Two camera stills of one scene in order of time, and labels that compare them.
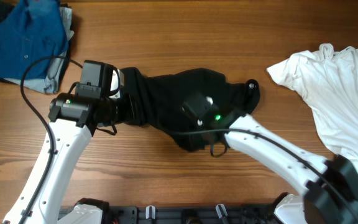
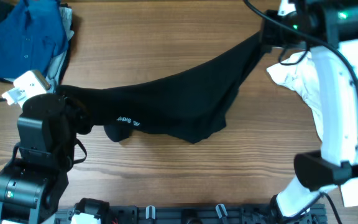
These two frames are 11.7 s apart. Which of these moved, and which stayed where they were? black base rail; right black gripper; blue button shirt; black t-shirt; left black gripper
Moved: right black gripper; black t-shirt; left black gripper
Stayed: blue button shirt; black base rail
